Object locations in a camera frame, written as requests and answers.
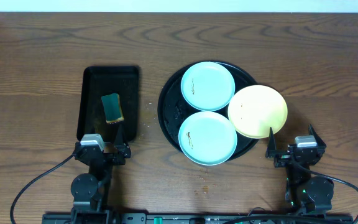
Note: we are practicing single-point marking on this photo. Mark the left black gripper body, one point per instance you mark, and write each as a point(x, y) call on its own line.
point(103, 155)

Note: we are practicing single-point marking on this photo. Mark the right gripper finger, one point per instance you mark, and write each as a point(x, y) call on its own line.
point(319, 141)
point(271, 141)

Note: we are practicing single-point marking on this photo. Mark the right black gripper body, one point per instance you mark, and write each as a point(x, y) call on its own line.
point(295, 156)

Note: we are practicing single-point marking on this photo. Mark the green and yellow sponge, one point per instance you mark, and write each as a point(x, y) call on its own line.
point(112, 108)

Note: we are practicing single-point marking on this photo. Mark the yellow plate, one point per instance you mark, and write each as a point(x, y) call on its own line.
point(256, 110)

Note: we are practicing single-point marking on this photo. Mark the light blue plate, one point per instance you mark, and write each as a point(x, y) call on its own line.
point(207, 86)
point(207, 138)

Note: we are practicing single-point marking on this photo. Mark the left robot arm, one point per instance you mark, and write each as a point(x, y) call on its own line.
point(90, 190)

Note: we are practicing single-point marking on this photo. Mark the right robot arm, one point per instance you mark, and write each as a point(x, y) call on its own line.
point(307, 194)

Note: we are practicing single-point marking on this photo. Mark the round black tray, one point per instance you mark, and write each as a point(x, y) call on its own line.
point(173, 110)

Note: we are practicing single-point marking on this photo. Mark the black rectangular tray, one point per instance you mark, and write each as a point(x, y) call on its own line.
point(99, 81)

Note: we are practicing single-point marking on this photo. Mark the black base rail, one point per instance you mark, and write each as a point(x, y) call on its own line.
point(142, 218)

